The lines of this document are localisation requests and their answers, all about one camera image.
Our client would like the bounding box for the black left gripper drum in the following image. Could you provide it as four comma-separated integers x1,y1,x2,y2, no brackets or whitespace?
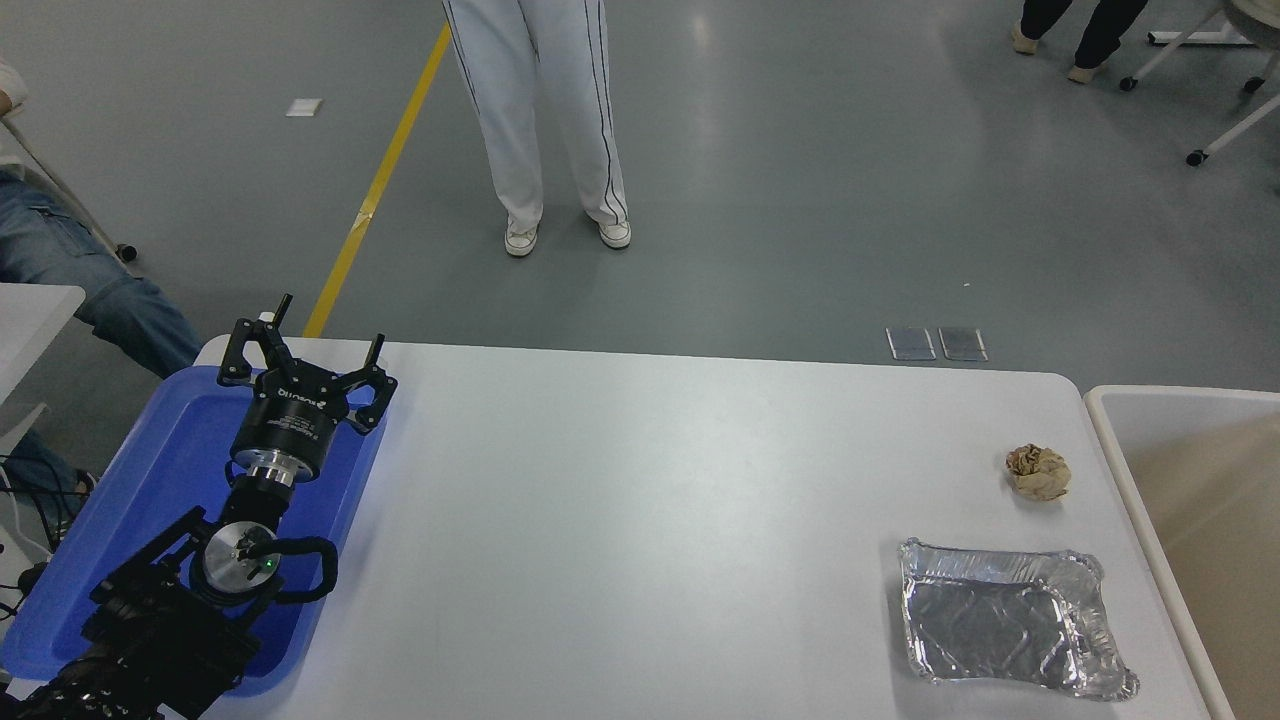
230,370,352,473

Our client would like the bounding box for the blue plastic tray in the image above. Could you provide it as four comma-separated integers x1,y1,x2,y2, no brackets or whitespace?
0,365,389,698

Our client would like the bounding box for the seated person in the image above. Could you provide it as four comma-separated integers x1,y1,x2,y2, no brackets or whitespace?
0,58,206,541

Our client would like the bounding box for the small white side table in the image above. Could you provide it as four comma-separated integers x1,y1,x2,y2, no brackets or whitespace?
0,284,87,403

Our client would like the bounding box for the yellow floor tape line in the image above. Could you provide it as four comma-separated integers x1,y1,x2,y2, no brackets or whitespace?
302,22,453,339

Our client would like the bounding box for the metal chair leg with castor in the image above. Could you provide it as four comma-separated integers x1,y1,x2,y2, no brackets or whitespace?
0,112,139,265

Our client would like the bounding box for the standing person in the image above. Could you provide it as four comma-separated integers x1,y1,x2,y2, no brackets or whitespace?
442,0,633,258

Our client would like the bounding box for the silver foil tray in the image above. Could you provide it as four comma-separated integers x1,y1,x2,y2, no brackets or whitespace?
897,538,1141,702

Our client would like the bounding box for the crumpled tan paper ball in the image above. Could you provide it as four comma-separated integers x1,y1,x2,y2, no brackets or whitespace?
1005,444,1072,502

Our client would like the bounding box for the walking person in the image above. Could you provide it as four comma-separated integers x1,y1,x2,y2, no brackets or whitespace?
1010,0,1151,85

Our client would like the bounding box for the large pale bin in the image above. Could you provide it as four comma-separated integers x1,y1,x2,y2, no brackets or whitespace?
1083,385,1280,720

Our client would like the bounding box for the white wheeled stand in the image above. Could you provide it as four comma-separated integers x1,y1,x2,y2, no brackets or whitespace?
1118,0,1280,167

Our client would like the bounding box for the black cable bundle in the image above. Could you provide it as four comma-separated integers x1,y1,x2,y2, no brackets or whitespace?
0,455,93,621

